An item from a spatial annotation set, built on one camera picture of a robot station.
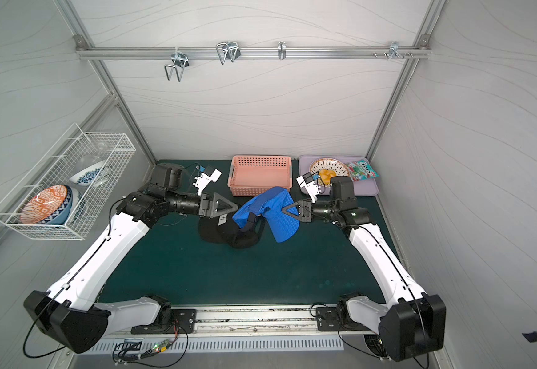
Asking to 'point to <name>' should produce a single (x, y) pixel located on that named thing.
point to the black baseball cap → (224, 229)
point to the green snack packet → (361, 170)
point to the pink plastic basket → (251, 174)
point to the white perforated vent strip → (230, 343)
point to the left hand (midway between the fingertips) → (231, 210)
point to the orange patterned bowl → (51, 206)
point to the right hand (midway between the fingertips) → (283, 210)
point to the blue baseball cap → (270, 204)
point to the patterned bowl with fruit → (327, 168)
